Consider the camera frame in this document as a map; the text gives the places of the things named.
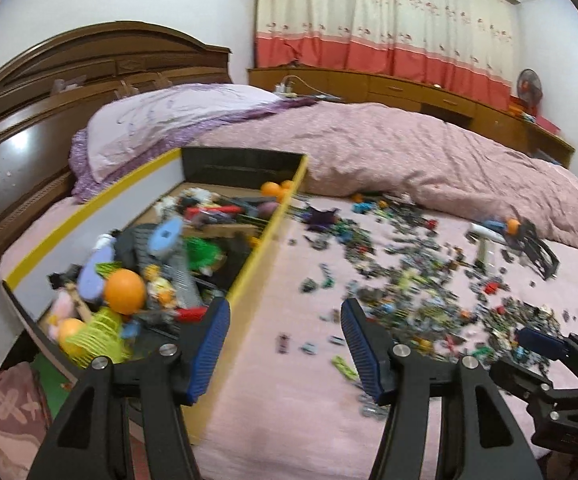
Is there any low wooden cabinet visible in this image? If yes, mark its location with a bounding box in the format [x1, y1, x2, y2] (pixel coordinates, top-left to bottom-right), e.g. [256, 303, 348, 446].
[247, 65, 576, 168]

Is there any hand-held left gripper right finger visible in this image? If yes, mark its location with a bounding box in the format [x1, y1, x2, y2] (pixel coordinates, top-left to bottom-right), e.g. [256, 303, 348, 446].
[340, 297, 544, 480]

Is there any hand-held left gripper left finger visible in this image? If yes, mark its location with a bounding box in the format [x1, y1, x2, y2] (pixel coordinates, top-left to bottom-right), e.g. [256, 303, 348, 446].
[26, 296, 232, 480]

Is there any green toy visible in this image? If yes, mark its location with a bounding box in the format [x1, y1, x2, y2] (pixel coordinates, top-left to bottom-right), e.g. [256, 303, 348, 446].
[184, 237, 222, 273]

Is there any black toy frame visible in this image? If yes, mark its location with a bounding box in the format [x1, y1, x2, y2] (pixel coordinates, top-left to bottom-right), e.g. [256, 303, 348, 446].
[506, 220, 560, 281]

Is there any purple star toy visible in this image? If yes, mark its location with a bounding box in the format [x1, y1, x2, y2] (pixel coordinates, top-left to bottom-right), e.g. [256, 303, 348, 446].
[305, 208, 340, 233]

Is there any grey studded toy plate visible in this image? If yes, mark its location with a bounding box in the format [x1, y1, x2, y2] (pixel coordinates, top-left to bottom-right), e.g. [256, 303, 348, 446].
[169, 252, 205, 311]

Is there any white toy cylinder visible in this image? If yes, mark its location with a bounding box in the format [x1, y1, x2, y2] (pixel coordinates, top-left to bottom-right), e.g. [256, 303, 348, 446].
[466, 223, 504, 247]

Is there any yellow cardboard toy box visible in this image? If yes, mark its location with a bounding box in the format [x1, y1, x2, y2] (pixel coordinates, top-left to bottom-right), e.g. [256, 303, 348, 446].
[2, 146, 310, 446]

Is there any yellow-green plastic shuttlecock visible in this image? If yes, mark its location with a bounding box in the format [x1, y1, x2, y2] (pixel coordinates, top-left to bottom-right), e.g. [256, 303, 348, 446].
[72, 308, 132, 365]

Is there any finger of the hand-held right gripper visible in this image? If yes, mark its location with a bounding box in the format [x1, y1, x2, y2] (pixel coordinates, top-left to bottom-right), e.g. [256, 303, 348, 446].
[489, 356, 556, 403]
[515, 327, 578, 378]

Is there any pink bed sheet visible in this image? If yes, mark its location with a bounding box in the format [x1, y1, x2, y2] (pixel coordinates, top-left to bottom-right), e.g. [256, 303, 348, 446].
[0, 195, 578, 480]

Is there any standing fan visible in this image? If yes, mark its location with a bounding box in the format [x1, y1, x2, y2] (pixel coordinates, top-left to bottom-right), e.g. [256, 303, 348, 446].
[516, 68, 542, 116]

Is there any light blue toy piece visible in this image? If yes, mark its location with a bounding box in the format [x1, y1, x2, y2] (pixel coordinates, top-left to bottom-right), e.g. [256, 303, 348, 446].
[149, 217, 185, 256]

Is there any pile of small toy bricks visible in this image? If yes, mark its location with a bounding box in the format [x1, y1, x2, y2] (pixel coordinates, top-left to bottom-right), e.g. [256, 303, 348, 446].
[276, 192, 577, 418]

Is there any purple pillow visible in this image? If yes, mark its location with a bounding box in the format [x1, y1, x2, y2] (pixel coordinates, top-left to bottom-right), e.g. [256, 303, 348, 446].
[69, 83, 320, 201]

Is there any brown wooden headboard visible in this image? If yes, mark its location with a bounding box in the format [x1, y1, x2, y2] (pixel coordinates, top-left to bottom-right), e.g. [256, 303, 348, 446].
[0, 21, 234, 256]

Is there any cream and red curtain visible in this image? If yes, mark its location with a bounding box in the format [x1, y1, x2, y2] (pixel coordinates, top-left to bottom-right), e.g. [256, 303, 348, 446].
[254, 0, 520, 98]

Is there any pink floral quilt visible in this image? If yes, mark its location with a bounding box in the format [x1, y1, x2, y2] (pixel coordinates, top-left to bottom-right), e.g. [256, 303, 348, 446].
[189, 101, 578, 256]

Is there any white charging cable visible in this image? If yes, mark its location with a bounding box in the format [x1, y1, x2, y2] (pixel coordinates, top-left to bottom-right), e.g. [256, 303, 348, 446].
[281, 74, 322, 97]

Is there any pink plush toy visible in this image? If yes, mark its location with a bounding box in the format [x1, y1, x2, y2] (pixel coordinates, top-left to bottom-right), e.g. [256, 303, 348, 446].
[48, 292, 77, 326]

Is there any lavender toy piece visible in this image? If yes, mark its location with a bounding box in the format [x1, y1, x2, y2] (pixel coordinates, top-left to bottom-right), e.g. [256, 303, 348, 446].
[76, 260, 110, 303]

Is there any pink patterned cloth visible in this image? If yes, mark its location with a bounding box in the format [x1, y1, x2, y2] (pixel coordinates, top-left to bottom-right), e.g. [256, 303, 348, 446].
[0, 362, 52, 466]

